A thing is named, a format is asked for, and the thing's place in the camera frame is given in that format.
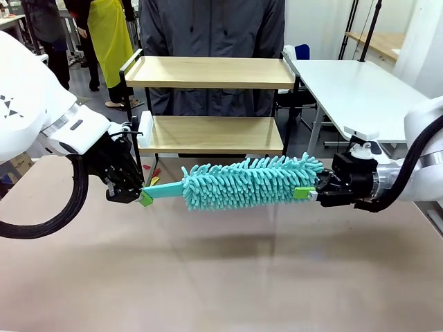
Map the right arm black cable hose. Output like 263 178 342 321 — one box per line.
354 116 443 212

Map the bystander with yellow apron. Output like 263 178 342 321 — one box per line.
74 0 138 109

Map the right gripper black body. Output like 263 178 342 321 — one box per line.
316 168 377 208

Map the grey metal rail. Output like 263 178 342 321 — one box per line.
427 207 443 238

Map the black stand pole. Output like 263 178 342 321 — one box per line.
358 0 384 63

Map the blue office chair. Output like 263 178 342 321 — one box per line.
294 44 311 62

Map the teal chenille duster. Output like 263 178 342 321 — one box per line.
141 151 325 212

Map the bystander in black clothes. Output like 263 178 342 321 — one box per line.
26 0 72 91

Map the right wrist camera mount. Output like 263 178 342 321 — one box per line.
332 126 381 174

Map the wooden background desk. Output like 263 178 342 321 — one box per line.
345 31 406 62

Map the black metal wooden two-tier shelf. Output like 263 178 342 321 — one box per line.
118 48 301 196

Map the person in grey jacket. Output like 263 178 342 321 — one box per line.
138 0 287 118

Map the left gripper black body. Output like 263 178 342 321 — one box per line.
86 133 145 203

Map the large white side table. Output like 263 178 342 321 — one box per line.
283 51 430 162

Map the white background desk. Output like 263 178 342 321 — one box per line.
0 14 27 37

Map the cardboard box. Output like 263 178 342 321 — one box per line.
8 151 35 170

